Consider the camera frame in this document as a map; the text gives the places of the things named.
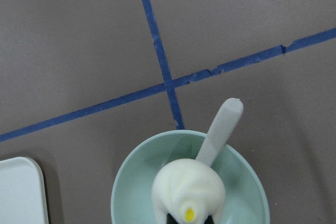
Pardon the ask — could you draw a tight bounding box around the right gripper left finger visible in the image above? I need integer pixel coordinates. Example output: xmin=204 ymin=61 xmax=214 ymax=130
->
xmin=166 ymin=214 xmax=176 ymax=224

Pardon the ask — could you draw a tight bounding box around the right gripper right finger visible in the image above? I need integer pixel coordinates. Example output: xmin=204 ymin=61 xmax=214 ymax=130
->
xmin=204 ymin=216 xmax=214 ymax=224

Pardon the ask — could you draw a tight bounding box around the white steamed bun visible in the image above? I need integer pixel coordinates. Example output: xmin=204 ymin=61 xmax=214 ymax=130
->
xmin=151 ymin=158 xmax=226 ymax=223

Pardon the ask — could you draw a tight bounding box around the white ceramic spoon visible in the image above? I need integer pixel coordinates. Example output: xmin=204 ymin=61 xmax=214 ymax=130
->
xmin=196 ymin=98 xmax=244 ymax=167

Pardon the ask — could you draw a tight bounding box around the light green bowl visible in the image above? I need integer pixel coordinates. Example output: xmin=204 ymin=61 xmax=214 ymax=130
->
xmin=111 ymin=130 xmax=270 ymax=223

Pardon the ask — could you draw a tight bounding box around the cream bear tray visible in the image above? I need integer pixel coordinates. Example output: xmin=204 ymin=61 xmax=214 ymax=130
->
xmin=1 ymin=157 xmax=49 ymax=223

